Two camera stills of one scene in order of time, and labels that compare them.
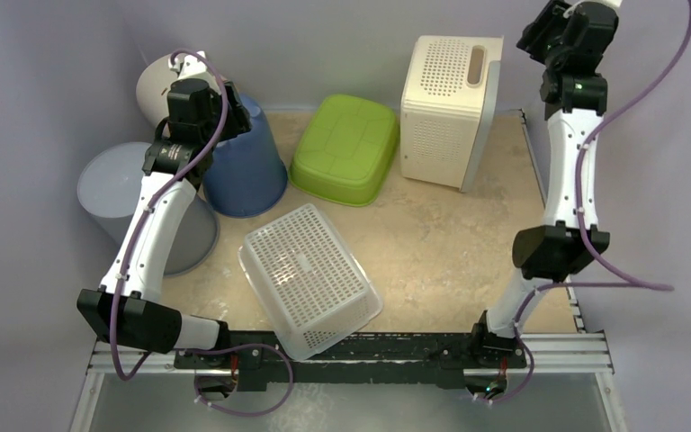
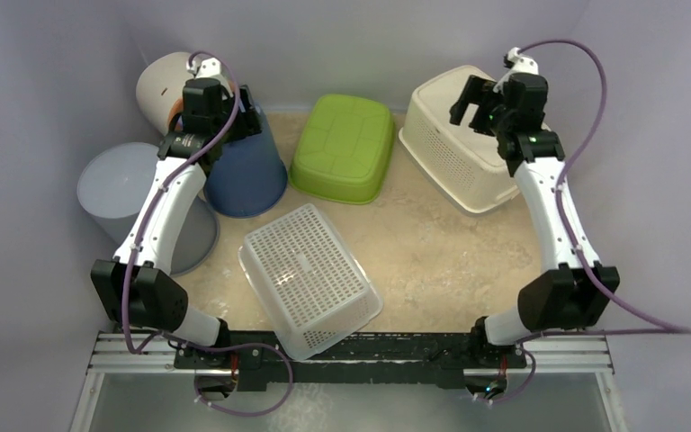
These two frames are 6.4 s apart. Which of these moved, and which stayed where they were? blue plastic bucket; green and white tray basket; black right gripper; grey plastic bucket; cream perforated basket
Moved: cream perforated basket; black right gripper
Stayed: grey plastic bucket; blue plastic bucket; green and white tray basket
